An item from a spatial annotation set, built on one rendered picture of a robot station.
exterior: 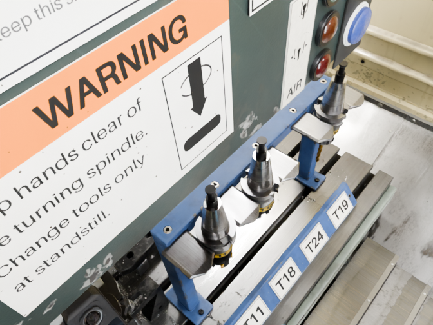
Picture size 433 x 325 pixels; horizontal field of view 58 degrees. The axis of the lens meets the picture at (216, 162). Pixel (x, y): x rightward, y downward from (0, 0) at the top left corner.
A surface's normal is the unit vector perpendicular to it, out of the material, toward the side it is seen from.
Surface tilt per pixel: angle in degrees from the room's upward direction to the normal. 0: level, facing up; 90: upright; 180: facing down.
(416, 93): 90
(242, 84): 90
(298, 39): 90
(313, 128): 0
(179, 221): 0
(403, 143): 24
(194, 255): 0
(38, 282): 90
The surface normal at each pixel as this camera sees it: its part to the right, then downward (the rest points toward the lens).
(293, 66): 0.74, 0.50
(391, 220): -0.32, -0.31
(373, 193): -0.06, -0.61
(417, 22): -0.66, 0.62
